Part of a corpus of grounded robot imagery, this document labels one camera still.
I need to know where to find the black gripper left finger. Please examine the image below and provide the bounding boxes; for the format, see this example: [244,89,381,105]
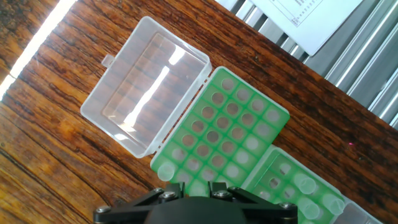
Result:
[93,182,186,224]

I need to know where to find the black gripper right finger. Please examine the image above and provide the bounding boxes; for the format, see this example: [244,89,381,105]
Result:
[208,181,299,224]

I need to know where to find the clear box with green rack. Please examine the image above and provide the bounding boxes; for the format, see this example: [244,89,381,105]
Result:
[80,16,290,197]
[241,144,383,224]

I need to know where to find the brown wooden board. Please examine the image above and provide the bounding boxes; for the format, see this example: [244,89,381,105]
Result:
[0,0,398,224]

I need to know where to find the printed white paper sheet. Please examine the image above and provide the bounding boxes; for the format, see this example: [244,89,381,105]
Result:
[248,0,364,57]

